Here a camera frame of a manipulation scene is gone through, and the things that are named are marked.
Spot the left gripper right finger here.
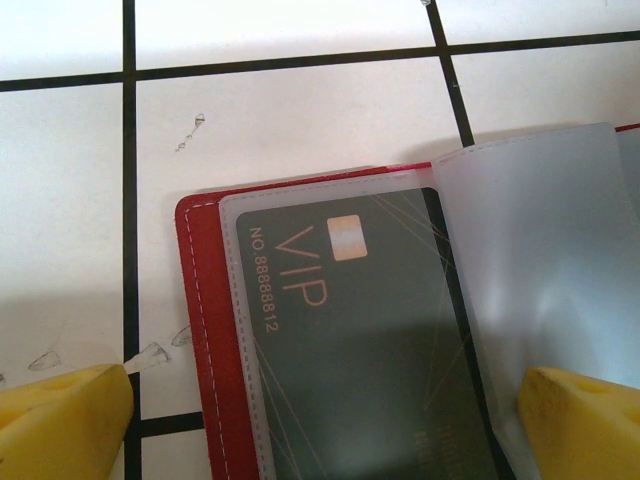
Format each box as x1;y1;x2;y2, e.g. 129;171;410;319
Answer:
517;366;640;480

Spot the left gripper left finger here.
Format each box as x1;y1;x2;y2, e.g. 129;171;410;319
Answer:
0;363;135;480

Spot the red leather card holder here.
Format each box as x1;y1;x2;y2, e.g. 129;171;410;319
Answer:
173;121;640;480

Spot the black credit card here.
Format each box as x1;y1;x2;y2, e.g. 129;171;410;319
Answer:
234;186;519;480

